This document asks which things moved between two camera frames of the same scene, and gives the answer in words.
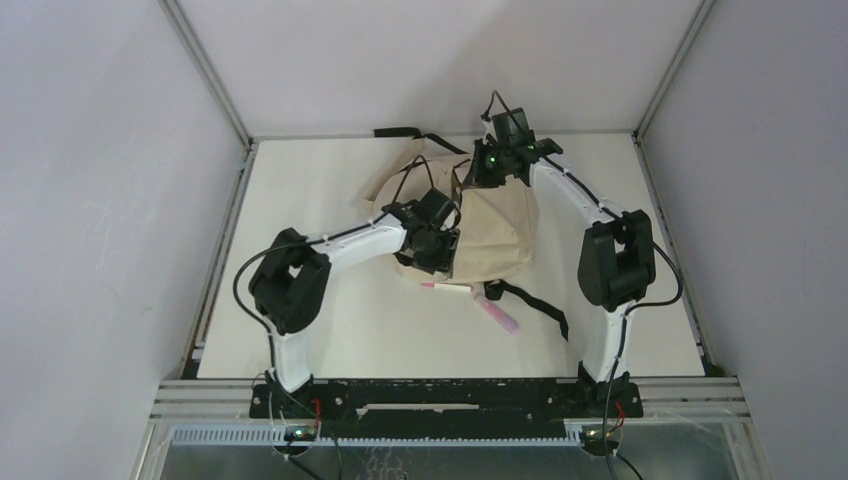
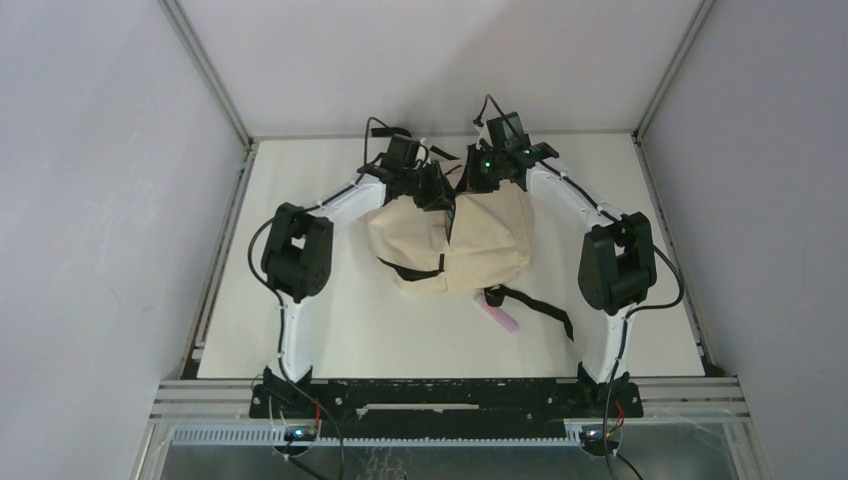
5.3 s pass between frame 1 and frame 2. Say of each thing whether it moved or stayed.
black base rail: stayed
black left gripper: moved
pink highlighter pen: stayed
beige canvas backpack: moved
